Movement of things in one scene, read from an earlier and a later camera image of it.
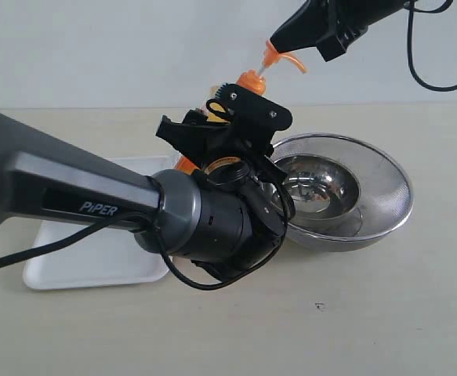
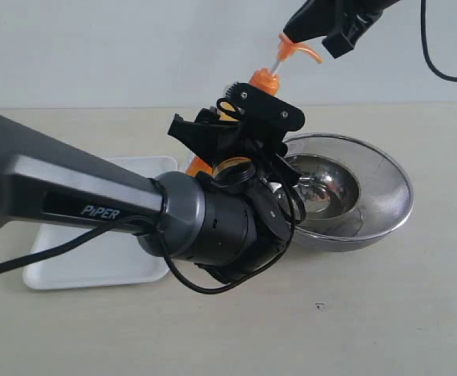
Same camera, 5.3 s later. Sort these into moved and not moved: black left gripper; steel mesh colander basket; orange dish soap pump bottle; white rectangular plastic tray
Moved: orange dish soap pump bottle
Not moved: black left gripper; steel mesh colander basket; white rectangular plastic tray
